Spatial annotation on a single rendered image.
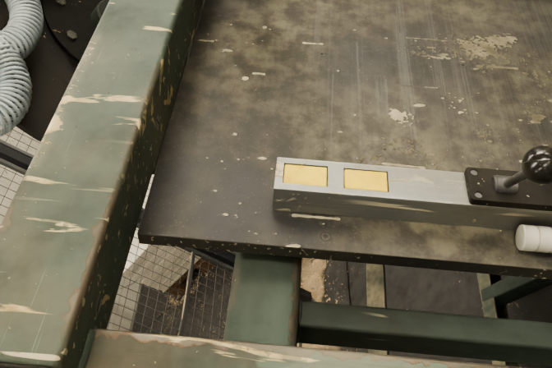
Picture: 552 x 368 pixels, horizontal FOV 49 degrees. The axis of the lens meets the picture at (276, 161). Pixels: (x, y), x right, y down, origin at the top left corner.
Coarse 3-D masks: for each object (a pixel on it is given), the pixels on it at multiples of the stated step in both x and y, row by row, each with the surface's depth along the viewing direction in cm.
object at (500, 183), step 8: (528, 152) 58; (536, 152) 57; (544, 152) 57; (528, 160) 58; (536, 160) 57; (544, 160) 57; (528, 168) 58; (536, 168) 57; (544, 168) 57; (496, 176) 68; (504, 176) 68; (512, 176) 65; (520, 176) 63; (528, 176) 58; (536, 176) 57; (544, 176) 57; (496, 184) 68; (504, 184) 67; (512, 184) 66; (544, 184) 58; (504, 192) 68; (512, 192) 68
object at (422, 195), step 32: (288, 160) 71; (288, 192) 69; (320, 192) 68; (352, 192) 68; (384, 192) 68; (416, 192) 69; (448, 192) 69; (448, 224) 71; (480, 224) 70; (512, 224) 70; (544, 224) 69
